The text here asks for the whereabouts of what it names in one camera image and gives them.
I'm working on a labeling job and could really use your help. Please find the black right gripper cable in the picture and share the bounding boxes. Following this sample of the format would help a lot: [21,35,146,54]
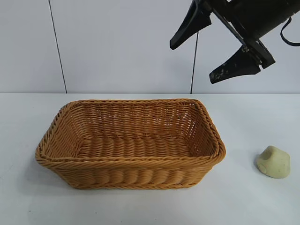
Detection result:
[280,17,300,46]

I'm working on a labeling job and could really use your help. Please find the brown woven wicker basket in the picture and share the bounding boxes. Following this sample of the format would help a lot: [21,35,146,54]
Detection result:
[35,98,227,190]

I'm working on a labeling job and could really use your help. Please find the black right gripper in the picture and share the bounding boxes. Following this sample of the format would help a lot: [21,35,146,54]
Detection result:
[170,0,300,85]

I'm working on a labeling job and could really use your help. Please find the pale yellow egg yolk pastry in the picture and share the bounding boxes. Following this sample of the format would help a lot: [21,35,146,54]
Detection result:
[255,145,291,180]

